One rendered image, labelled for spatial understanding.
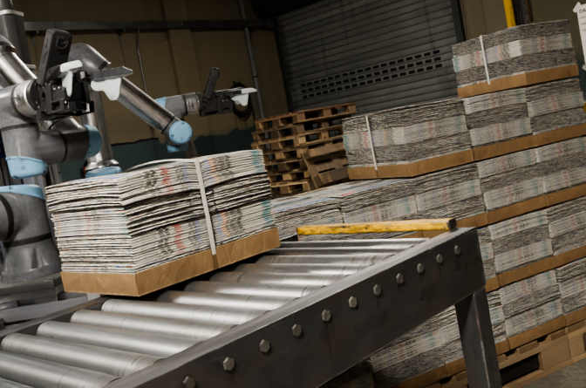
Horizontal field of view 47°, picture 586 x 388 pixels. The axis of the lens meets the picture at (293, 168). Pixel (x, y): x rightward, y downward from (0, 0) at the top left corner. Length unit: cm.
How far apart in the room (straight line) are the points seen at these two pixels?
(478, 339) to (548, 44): 160
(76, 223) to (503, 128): 163
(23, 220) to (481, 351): 109
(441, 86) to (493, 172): 720
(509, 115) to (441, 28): 711
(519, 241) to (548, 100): 55
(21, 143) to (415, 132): 131
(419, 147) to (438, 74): 741
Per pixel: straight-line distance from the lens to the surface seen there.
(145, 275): 129
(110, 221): 133
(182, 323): 107
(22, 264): 177
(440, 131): 239
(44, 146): 152
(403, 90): 1004
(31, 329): 132
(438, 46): 970
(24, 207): 176
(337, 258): 133
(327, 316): 104
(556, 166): 276
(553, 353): 278
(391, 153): 235
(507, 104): 259
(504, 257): 256
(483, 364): 144
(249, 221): 146
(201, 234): 138
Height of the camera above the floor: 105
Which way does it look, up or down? 3 degrees down
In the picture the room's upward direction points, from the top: 11 degrees counter-clockwise
